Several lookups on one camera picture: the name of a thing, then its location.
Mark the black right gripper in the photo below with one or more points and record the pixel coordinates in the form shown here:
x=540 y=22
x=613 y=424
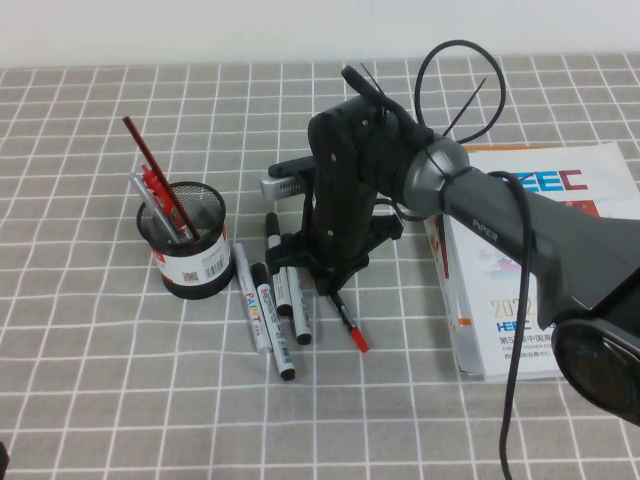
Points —
x=340 y=175

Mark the black pen red cap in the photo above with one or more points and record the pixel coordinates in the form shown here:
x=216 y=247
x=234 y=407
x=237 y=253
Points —
x=357 y=337

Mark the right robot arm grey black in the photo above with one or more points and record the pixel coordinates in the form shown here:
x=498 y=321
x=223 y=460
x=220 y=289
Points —
x=550 y=240

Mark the black mesh pen holder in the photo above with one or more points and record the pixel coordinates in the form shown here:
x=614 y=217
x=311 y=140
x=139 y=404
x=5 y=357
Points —
x=200 y=270

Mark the red gel pen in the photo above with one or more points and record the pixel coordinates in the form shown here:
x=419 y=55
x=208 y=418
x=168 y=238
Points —
x=155 y=187

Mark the silver grey pen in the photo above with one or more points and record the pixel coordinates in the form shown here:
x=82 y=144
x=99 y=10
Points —
x=139 y=189

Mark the long white marker black cap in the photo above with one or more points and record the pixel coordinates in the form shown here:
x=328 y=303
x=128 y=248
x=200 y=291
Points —
x=272 y=325

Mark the white paint marker silver cap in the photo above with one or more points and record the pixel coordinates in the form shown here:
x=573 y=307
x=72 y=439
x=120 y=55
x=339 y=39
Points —
x=250 y=300

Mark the white HEEC book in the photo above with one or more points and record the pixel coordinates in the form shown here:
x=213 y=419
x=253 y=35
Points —
x=480 y=280

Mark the short black zip tie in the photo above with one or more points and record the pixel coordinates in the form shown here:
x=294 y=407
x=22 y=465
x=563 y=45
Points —
x=372 y=80

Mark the dark red pencil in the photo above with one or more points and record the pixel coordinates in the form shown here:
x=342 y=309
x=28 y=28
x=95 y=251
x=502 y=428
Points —
x=150 y=160

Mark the grey checked tablecloth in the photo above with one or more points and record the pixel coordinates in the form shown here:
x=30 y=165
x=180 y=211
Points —
x=100 y=375

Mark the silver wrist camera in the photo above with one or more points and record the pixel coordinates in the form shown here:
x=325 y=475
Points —
x=285 y=187

